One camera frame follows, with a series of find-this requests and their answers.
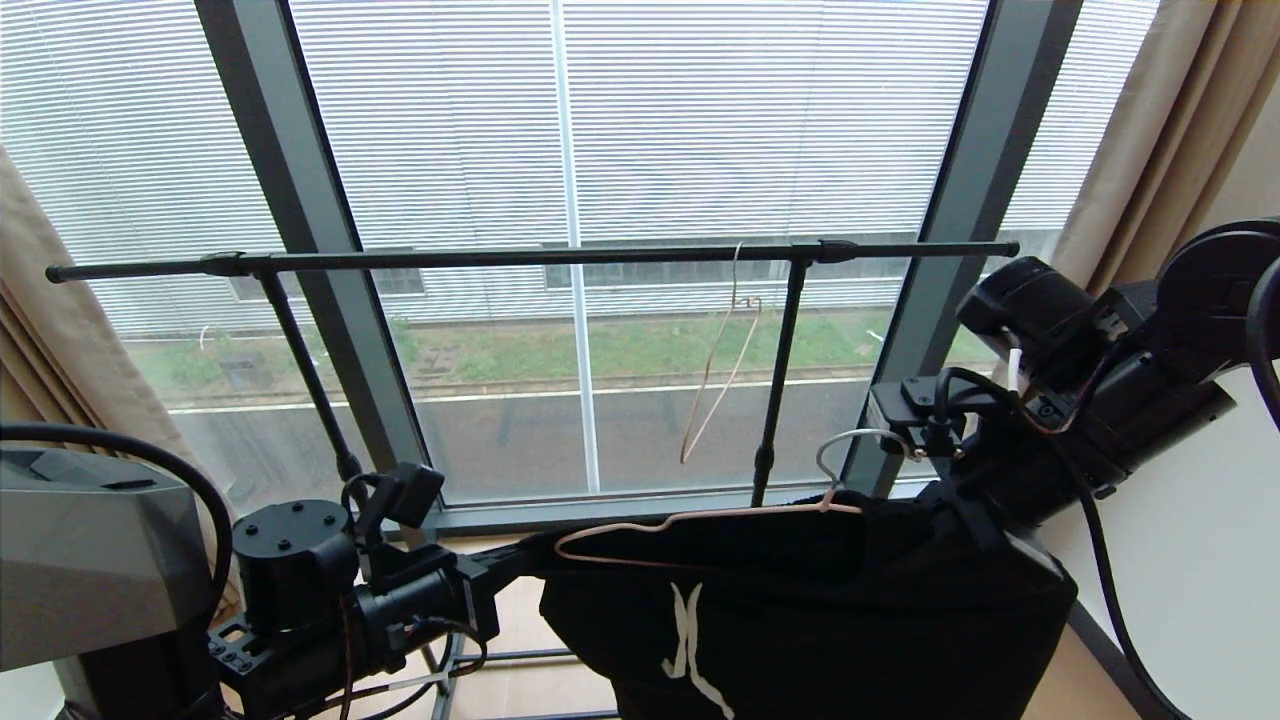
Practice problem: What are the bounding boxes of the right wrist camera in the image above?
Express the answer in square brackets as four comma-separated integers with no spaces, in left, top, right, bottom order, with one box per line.
[868,368,1011,463]

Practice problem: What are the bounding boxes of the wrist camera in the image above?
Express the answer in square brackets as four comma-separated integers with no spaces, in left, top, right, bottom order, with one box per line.
[345,462,447,561]
[868,368,1011,463]

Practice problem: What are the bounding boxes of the black cable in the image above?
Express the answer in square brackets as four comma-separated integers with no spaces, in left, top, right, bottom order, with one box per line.
[932,366,1196,720]
[0,422,235,603]

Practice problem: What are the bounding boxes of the black clothes rack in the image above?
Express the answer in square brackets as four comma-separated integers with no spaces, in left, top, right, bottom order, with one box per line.
[45,238,1021,720]

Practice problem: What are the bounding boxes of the beige curtain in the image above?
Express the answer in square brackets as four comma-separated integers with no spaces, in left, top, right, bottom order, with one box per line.
[0,145,246,626]
[1050,0,1280,301]

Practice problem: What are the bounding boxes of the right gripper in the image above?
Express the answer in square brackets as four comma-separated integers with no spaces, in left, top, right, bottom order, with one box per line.
[930,355,1238,533]

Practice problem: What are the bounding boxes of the window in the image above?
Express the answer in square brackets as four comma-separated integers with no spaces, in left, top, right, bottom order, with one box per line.
[0,0,1161,531]

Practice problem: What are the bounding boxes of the black drawstring shorts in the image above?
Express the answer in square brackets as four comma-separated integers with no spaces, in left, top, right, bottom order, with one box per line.
[520,488,1079,720]

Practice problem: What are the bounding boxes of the pink clothes hanger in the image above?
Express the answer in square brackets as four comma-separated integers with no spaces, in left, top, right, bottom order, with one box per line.
[555,428,909,573]
[680,241,763,466]

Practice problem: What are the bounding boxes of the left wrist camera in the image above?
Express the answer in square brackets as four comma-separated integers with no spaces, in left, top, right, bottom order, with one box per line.
[345,462,447,561]

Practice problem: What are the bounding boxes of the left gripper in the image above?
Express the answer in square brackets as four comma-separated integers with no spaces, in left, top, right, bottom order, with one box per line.
[355,548,501,681]

